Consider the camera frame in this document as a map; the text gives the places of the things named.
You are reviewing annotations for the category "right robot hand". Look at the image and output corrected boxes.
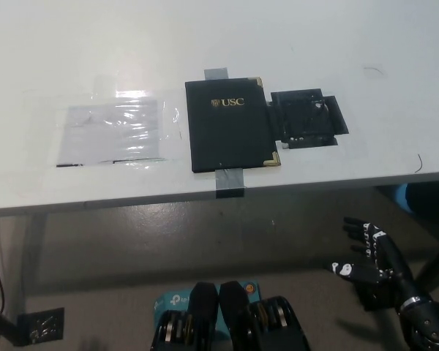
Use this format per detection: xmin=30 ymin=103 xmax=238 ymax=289
xmin=329 ymin=216 xmax=431 ymax=312

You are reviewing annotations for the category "black diary with gold corners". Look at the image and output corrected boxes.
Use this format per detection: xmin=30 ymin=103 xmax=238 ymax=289
xmin=184 ymin=76 xmax=282 ymax=175

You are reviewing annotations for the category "black diagonal floor bar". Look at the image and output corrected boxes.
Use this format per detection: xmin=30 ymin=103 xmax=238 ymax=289
xmin=0 ymin=301 xmax=23 ymax=347

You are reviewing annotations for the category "grey table leg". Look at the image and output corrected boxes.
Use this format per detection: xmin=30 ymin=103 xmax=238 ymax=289
xmin=10 ymin=211 xmax=48 ymax=315

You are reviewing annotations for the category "blue and black object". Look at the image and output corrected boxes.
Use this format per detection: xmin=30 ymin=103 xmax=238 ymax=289
xmin=394 ymin=182 xmax=439 ymax=220

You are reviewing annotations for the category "black tape patch on table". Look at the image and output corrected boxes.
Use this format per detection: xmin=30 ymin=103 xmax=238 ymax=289
xmin=266 ymin=87 xmax=350 ymax=150

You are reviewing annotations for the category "teal tp-link box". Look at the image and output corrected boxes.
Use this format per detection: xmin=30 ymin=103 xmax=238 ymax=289
xmin=153 ymin=281 xmax=260 ymax=333

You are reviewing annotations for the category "clear plastic sheet over paper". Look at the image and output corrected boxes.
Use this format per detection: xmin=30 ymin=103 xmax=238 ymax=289
xmin=23 ymin=87 xmax=187 ymax=169

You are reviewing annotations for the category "grey duct tape strip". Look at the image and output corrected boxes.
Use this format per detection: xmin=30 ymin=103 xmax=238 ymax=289
xmin=203 ymin=67 xmax=247 ymax=199

